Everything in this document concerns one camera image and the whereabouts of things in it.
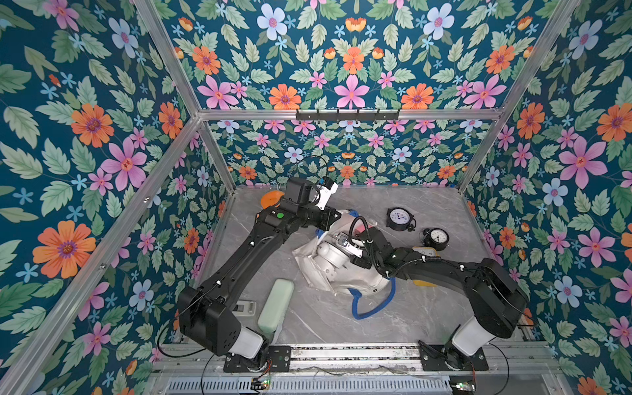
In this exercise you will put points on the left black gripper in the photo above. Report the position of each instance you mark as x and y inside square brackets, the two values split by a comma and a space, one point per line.
[325, 220]

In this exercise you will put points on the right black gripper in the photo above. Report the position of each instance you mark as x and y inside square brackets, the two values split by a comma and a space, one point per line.
[369, 242]

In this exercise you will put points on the yellow square alarm clock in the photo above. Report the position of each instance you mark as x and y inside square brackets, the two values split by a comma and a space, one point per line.
[427, 251]

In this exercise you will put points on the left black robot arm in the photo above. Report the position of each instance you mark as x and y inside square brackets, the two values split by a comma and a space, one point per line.
[206, 311]

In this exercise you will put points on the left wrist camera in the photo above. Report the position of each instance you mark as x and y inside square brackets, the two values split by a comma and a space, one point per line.
[326, 188]

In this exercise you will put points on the white twin-bell alarm clock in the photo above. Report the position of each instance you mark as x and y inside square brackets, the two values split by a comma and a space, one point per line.
[330, 256]

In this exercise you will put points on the black hook rail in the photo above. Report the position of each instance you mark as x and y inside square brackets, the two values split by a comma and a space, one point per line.
[337, 115]

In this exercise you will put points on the white wall light switch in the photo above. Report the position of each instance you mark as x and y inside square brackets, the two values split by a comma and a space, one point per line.
[245, 308]

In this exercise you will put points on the pale green oblong case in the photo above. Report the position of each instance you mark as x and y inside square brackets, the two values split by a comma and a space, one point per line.
[275, 307]

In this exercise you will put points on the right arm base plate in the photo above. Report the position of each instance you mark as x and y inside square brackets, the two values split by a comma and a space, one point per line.
[436, 357]

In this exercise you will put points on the black twin-bell alarm clock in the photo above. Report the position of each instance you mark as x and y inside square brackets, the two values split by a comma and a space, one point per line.
[400, 219]

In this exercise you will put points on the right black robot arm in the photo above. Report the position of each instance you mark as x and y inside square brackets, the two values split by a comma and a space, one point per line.
[497, 302]

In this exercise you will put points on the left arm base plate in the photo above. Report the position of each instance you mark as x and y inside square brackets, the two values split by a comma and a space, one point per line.
[270, 359]

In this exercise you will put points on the white canvas tote bag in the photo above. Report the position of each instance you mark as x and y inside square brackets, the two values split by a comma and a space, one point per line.
[350, 280]

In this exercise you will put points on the aluminium front rail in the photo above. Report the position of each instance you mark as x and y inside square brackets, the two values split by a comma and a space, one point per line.
[516, 358]

